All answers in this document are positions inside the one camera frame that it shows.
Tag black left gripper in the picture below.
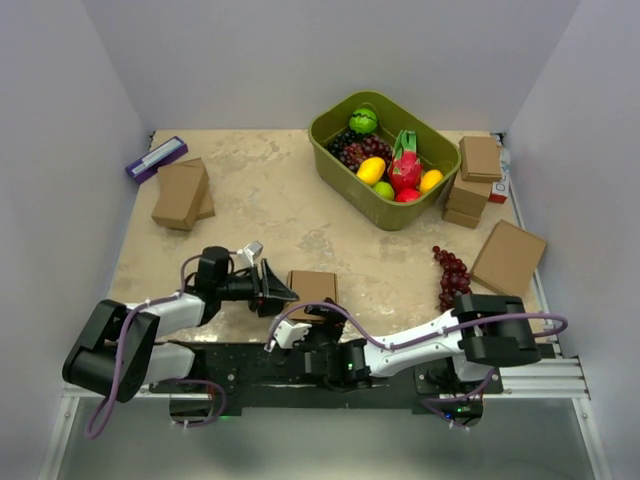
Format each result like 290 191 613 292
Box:
217 259 298 318

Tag brown cardboard box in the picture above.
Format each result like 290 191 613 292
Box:
287 270 338 308

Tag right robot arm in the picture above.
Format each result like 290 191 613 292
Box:
296 294 542 393

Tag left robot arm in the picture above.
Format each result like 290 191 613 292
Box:
62 246 299 403

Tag folded cardboard box upper left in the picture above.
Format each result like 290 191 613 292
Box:
151 164 206 231

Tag bottom stacked cardboard box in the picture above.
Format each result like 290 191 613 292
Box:
442 208 481 229

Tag stacked cardboard box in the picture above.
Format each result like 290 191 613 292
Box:
459 136 502 183
445 172 492 218
442 208 481 229

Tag purple flat box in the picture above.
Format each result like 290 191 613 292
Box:
125 136 188 185

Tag large folded cardboard box right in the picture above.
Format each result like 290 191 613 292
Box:
471 220 547 297

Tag middle stacked cardboard box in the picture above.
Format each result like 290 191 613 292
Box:
445 172 492 218

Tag red white small box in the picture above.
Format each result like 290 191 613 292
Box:
488 179 509 204

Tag top stacked cardboard box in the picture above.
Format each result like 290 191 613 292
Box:
459 136 502 183

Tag dark red grape bunch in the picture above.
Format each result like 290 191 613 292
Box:
432 245 472 312

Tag green lime toy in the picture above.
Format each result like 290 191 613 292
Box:
372 181 395 201

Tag yellow mango toy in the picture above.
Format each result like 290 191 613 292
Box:
356 157 386 186

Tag dark grapes in bin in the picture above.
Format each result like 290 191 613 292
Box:
326 130 392 173

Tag red dragon fruit toy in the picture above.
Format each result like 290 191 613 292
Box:
387 130 423 194

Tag orange yellow fruit toy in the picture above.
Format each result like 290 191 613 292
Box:
419 169 444 195

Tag green round fruit toy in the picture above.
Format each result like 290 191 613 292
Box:
348 108 378 135

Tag green plastic bin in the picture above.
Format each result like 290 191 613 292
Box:
308 91 461 231

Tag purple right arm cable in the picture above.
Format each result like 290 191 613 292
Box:
263 301 569 351

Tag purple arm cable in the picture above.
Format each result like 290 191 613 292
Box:
263 301 569 351
83 251 241 440

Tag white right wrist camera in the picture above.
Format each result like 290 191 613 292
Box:
272 319 312 350

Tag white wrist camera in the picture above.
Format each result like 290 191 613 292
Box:
272 319 312 350
236 241 264 266

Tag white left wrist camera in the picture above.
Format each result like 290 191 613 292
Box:
236 241 264 266

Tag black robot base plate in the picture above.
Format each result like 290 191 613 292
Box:
151 340 483 422

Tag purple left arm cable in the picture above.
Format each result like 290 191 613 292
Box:
83 251 241 440

